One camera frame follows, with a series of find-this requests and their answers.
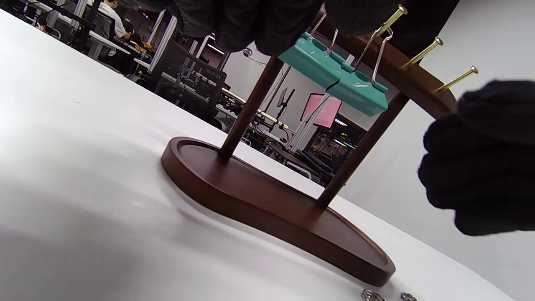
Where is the person's left hand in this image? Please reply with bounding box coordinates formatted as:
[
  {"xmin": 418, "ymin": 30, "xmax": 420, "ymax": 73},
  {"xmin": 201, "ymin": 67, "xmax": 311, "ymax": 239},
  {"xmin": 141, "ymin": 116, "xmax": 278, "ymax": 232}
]
[{"xmin": 121, "ymin": 0, "xmax": 400, "ymax": 57}]

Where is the person's right hand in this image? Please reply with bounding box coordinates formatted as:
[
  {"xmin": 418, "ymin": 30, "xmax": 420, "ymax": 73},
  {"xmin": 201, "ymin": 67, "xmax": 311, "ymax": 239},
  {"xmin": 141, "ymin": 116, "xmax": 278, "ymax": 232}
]
[{"xmin": 418, "ymin": 79, "xmax": 535, "ymax": 237}]

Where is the brown wooden key rack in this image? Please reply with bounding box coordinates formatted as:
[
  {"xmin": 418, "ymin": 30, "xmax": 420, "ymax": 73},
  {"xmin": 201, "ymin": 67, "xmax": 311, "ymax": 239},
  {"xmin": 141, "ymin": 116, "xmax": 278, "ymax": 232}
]
[{"xmin": 161, "ymin": 4, "xmax": 479, "ymax": 288}]

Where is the black office chair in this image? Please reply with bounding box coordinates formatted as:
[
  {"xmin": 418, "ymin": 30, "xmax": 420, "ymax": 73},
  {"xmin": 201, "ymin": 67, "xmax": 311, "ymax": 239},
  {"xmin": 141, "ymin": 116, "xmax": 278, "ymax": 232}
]
[{"xmin": 154, "ymin": 39, "xmax": 227, "ymax": 122}]

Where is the pink screen monitor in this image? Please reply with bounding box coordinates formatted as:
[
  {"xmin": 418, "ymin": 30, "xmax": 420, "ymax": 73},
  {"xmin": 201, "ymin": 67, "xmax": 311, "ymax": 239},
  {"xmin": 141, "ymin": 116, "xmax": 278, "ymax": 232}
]
[{"xmin": 300, "ymin": 93, "xmax": 343, "ymax": 129}]

